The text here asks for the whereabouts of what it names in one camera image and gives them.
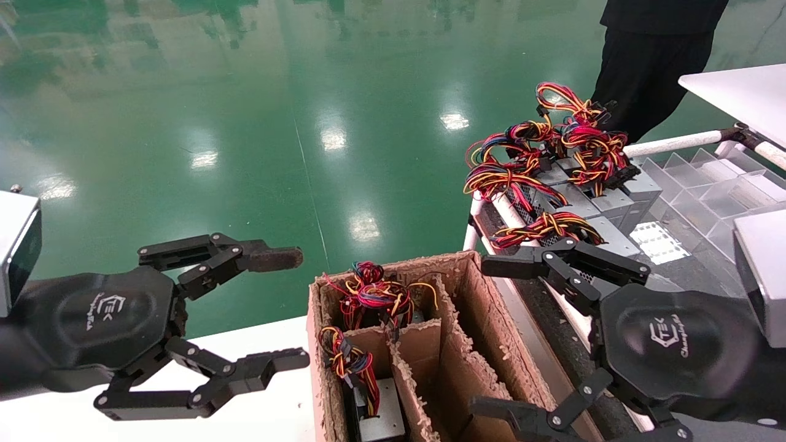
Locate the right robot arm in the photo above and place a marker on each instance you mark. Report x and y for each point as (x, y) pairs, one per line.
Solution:
(755, 430)

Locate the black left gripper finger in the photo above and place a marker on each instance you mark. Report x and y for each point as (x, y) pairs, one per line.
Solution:
(270, 259)

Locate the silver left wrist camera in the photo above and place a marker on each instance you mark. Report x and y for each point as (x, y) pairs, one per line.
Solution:
(15, 245)

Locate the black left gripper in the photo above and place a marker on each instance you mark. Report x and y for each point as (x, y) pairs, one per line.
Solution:
(92, 319)

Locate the standing person in black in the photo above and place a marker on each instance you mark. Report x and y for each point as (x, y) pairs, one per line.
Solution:
(651, 61)

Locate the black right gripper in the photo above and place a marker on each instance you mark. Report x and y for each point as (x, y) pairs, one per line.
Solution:
(669, 344)

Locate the clear acrylic divided tray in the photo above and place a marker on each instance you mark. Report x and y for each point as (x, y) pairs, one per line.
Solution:
(706, 190)

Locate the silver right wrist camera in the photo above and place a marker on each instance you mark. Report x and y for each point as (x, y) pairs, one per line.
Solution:
(764, 276)

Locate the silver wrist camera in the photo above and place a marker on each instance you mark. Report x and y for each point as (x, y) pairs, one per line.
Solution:
(15, 245)
(764, 276)

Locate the worn divided cardboard box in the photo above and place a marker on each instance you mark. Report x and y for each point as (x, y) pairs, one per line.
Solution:
(479, 319)

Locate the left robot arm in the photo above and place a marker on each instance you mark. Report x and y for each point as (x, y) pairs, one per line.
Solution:
(11, 362)

